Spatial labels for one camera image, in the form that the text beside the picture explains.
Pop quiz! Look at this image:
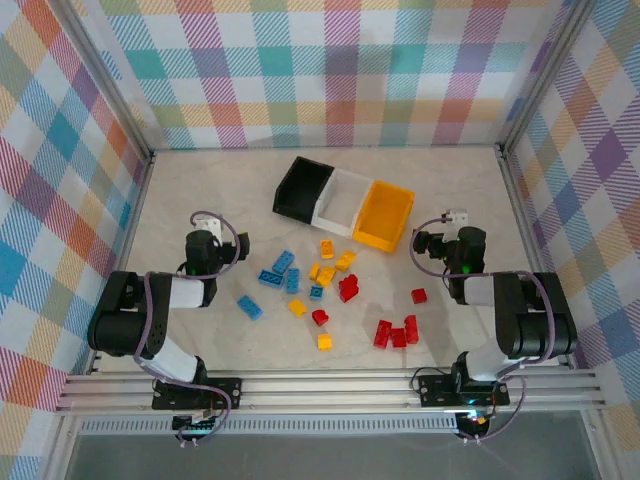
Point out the large red lego brick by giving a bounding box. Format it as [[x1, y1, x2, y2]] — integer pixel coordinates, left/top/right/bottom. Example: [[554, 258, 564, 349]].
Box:
[[338, 275, 362, 304]]

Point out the yellow plastic bin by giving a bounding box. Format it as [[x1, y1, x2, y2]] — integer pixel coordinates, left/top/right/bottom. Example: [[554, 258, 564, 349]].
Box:
[[351, 179, 417, 254]]

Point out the black plastic bin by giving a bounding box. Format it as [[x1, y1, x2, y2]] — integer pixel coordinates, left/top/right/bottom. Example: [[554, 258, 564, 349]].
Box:
[[272, 156, 334, 224]]

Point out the white plastic bin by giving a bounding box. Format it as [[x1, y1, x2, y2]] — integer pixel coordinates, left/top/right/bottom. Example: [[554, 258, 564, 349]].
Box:
[[312, 168, 376, 237]]

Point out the black controller board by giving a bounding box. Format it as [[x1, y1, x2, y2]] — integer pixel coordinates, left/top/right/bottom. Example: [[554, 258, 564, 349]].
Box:
[[172, 413, 222, 437], [456, 410, 491, 429]]

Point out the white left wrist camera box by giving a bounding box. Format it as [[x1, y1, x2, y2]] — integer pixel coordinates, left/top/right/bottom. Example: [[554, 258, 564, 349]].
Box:
[[192, 213, 223, 237]]

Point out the aluminium side rail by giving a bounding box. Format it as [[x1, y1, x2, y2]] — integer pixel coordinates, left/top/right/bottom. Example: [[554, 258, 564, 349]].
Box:
[[497, 144, 576, 371], [85, 149, 157, 376]]

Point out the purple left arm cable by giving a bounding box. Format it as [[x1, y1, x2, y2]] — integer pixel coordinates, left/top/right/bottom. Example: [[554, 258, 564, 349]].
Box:
[[132, 209, 242, 449]]

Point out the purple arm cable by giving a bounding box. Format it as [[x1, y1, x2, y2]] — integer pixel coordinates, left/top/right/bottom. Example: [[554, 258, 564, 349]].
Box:
[[409, 213, 559, 446], [132, 209, 242, 449]]

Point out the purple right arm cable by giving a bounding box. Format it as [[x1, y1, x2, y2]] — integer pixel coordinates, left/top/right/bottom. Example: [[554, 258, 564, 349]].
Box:
[[409, 213, 559, 446]]

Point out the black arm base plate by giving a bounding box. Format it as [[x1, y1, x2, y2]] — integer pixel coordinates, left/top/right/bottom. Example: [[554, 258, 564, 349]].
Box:
[[416, 372, 512, 409], [151, 376, 244, 412]]

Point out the long aluminium base rail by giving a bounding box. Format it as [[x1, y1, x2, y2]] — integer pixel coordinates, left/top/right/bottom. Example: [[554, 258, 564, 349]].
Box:
[[53, 367, 607, 417]]

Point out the aluminium frame post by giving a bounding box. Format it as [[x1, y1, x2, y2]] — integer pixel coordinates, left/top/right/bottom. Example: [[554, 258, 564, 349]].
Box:
[[47, 0, 156, 161], [497, 0, 601, 157]]

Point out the grey slotted cable duct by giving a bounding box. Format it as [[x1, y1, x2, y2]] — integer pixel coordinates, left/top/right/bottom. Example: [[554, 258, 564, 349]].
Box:
[[78, 418, 462, 437]]

